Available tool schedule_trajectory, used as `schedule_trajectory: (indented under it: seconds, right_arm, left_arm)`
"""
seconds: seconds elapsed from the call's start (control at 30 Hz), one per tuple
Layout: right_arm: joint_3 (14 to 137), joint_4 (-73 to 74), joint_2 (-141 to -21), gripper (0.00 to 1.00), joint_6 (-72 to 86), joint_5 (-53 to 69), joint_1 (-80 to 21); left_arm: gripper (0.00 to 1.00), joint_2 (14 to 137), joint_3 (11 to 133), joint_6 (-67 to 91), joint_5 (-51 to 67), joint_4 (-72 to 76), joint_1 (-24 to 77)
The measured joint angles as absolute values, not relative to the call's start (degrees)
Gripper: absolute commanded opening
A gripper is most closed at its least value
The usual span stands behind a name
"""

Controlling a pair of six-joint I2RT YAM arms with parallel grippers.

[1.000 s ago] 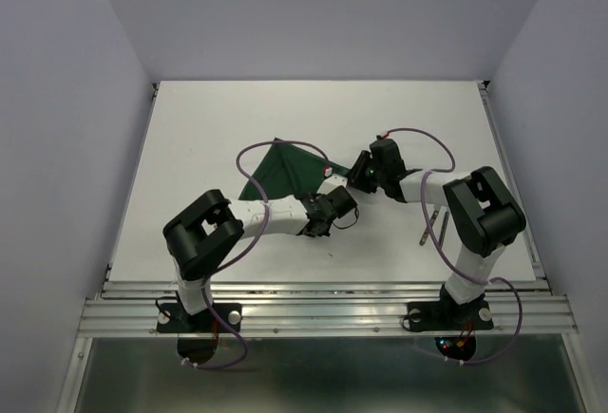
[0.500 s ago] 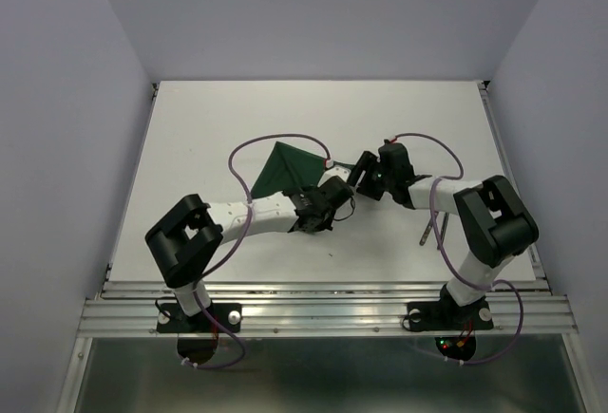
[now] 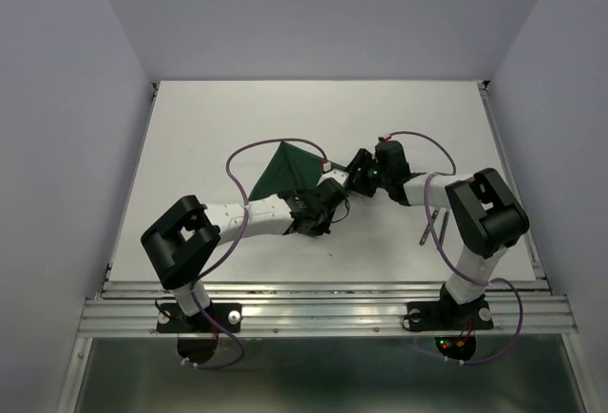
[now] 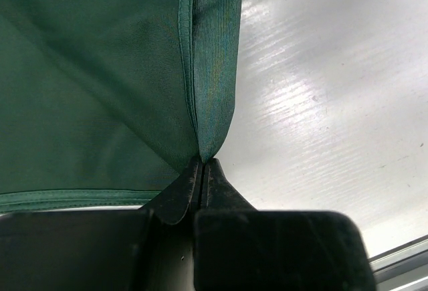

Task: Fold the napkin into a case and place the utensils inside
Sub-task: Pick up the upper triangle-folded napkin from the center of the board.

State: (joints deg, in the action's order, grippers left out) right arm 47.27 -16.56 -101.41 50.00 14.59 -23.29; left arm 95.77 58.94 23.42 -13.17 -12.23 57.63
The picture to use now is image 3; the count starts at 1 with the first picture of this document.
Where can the steel fork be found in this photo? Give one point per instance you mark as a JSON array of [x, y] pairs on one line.
[[425, 235]]

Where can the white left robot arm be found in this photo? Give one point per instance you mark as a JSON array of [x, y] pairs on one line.
[[181, 241]]

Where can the steel table knife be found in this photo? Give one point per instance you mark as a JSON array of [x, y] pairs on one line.
[[443, 228]]

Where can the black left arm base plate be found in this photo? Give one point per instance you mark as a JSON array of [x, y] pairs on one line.
[[171, 319]]

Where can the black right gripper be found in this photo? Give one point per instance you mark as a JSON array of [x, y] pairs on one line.
[[362, 159]]

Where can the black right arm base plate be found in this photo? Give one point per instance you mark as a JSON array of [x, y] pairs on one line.
[[445, 314]]

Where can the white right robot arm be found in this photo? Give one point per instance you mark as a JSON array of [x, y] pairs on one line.
[[489, 218]]

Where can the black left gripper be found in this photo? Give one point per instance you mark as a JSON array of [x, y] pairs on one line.
[[323, 227]]

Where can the dark green cloth napkin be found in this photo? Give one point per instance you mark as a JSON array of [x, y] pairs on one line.
[[290, 168]]

